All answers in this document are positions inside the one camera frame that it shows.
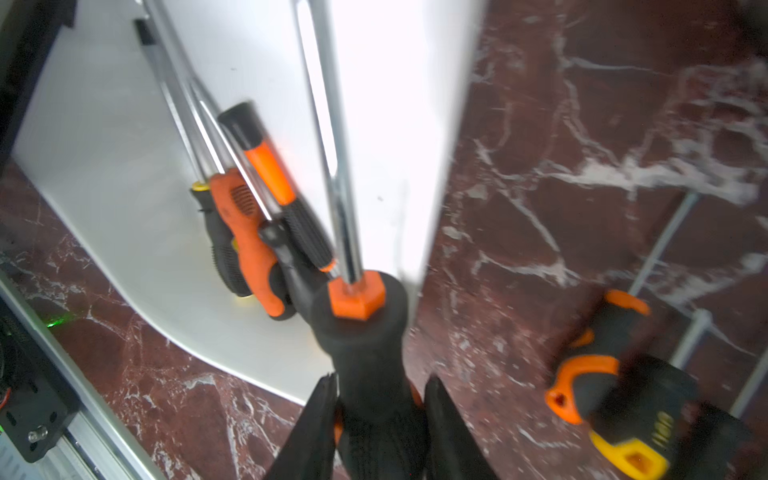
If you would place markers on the black yellow screwdriver long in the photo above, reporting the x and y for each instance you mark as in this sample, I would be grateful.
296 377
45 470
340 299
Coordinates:
637 427

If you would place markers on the slim black orange screwdriver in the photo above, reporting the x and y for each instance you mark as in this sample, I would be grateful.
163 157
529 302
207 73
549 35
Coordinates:
244 126

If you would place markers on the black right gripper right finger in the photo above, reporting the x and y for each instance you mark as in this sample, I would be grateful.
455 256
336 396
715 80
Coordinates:
453 451

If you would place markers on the black yellow screwdriver short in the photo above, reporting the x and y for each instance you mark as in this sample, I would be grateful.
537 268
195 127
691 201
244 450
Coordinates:
718 434

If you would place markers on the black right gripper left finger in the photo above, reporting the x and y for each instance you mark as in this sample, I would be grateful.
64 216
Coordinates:
309 451

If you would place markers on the black orange hex screwdriver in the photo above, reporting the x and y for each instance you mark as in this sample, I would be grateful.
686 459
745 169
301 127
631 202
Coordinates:
360 316

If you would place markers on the aluminium front rail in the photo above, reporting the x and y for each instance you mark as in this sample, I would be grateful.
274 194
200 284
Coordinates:
54 424

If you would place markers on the black yellow screwdriver in box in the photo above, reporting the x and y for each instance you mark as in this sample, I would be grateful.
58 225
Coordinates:
224 256

